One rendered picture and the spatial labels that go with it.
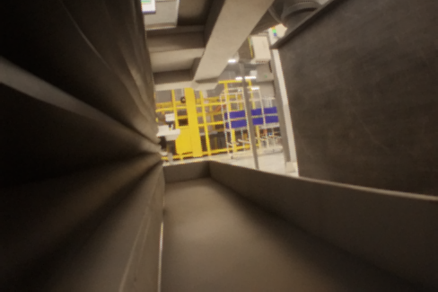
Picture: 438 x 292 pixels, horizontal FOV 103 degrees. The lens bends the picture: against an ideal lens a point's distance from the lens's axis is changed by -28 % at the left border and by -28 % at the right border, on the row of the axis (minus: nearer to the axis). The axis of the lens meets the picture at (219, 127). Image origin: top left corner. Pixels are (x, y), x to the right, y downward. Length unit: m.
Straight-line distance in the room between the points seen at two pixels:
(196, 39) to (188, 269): 0.72
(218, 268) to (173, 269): 0.03
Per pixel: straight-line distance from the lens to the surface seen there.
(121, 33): 0.26
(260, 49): 2.86
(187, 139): 9.82
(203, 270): 0.18
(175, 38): 0.81
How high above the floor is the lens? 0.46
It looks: 4 degrees up
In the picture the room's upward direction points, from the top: 8 degrees counter-clockwise
